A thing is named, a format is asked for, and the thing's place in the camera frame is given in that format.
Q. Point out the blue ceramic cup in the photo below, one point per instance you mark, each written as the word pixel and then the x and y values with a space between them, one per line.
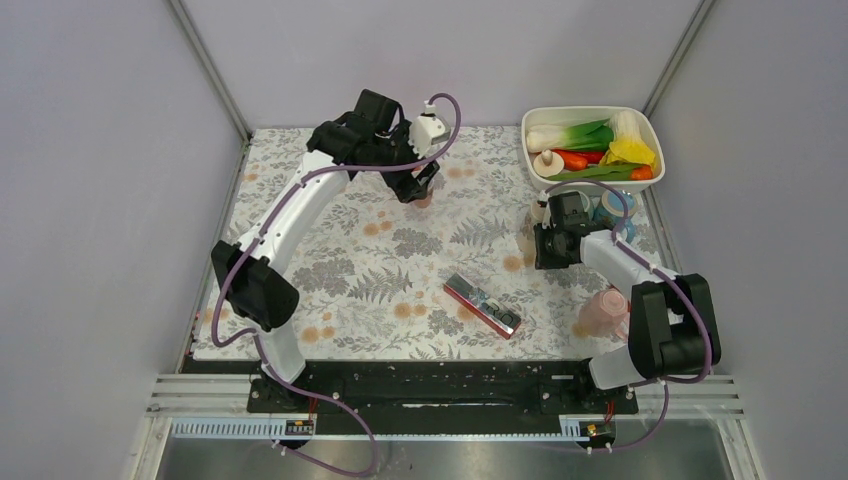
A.
pixel 611 208

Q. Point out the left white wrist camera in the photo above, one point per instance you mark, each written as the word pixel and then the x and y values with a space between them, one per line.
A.
pixel 427 131

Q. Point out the green cucumber toy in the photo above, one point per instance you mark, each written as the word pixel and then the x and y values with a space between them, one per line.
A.
pixel 621 172

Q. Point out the beige mushroom toy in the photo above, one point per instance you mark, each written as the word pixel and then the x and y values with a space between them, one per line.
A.
pixel 548 163

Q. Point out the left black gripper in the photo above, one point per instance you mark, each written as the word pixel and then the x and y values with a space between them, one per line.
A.
pixel 408 187

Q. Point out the white enoki mushroom toy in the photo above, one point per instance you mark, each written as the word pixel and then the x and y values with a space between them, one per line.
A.
pixel 625 125

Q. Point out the red chili toy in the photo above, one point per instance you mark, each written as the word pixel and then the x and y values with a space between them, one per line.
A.
pixel 579 160

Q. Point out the cream patterned mug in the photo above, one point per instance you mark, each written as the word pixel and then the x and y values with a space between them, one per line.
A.
pixel 537 212

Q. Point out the white rectangular vegetable bin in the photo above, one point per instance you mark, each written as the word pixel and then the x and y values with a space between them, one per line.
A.
pixel 573 115

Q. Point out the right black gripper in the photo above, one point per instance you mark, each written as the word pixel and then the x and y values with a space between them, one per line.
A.
pixel 542 259

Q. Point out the red silver rectangular box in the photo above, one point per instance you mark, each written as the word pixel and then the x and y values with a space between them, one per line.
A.
pixel 503 320

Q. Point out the floral tablecloth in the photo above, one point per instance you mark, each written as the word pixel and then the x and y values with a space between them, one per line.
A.
pixel 370 271

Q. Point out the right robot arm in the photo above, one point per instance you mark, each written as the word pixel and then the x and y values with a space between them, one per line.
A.
pixel 673 334

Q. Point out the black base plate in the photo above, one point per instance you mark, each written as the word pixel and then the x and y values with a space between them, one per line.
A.
pixel 440 398

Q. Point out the translucent pink pitcher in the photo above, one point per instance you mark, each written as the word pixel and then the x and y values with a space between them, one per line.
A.
pixel 606 314

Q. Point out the orange carrot toy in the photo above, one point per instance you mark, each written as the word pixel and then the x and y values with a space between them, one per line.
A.
pixel 642 173

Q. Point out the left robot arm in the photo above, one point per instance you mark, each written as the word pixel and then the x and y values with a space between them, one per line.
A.
pixel 255 299

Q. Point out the salmon pink mug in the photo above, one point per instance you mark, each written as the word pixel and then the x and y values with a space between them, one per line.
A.
pixel 425 201

